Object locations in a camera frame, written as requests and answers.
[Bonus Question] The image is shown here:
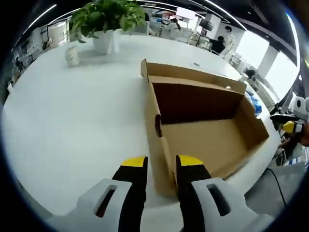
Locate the brown cardboard shoe box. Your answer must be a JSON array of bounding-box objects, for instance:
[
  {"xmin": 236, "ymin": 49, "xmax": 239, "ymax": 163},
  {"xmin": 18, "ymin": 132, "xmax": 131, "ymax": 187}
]
[{"xmin": 140, "ymin": 58, "xmax": 270, "ymax": 198}]

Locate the blue soft tissue pack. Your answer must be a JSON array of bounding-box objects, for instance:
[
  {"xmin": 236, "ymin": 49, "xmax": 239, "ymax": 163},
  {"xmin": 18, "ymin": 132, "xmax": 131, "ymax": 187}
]
[{"xmin": 245, "ymin": 93, "xmax": 263, "ymax": 117}]

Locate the black cable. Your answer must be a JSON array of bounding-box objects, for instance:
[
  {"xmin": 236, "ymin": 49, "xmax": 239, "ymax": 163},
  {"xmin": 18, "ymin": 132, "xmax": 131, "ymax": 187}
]
[{"xmin": 265, "ymin": 166, "xmax": 287, "ymax": 206}]

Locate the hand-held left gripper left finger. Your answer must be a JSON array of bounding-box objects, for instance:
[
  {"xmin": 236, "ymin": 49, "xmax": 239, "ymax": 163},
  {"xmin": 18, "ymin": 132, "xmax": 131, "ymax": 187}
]
[{"xmin": 48, "ymin": 156, "xmax": 149, "ymax": 232}]

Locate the large hanging monitor screen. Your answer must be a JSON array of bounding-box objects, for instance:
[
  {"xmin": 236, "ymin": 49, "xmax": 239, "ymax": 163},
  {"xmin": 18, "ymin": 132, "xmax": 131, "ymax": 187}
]
[{"xmin": 175, "ymin": 7, "xmax": 196, "ymax": 21}]

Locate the dark monitor screen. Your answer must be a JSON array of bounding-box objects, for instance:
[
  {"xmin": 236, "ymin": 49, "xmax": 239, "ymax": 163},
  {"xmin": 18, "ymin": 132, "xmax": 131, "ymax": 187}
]
[{"xmin": 200, "ymin": 18, "xmax": 215, "ymax": 31}]

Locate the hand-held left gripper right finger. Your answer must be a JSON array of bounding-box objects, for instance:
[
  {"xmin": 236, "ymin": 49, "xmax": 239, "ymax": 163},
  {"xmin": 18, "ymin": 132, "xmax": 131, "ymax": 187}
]
[{"xmin": 175, "ymin": 154, "xmax": 269, "ymax": 232}]

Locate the white table cable cover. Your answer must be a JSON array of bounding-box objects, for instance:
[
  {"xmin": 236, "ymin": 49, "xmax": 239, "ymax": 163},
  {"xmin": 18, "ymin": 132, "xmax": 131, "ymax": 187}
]
[{"xmin": 189, "ymin": 61, "xmax": 228, "ymax": 77}]

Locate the green potted plant white pot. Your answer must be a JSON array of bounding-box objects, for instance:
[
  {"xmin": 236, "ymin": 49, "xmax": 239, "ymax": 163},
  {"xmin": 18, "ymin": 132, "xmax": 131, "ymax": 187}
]
[{"xmin": 69, "ymin": 0, "xmax": 147, "ymax": 55}]

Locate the blue white partition board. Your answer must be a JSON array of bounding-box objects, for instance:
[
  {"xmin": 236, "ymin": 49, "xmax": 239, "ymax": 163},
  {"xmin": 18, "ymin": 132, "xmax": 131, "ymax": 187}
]
[{"xmin": 288, "ymin": 146, "xmax": 309, "ymax": 165}]

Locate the person's right hand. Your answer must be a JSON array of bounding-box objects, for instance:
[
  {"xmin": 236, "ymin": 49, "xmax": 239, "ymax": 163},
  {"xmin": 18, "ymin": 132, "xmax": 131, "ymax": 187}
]
[{"xmin": 297, "ymin": 132, "xmax": 309, "ymax": 146}]

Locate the white paper cup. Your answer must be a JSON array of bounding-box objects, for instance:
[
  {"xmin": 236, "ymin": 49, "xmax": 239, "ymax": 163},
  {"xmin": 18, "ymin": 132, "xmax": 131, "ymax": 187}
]
[{"xmin": 66, "ymin": 45, "xmax": 80, "ymax": 67}]

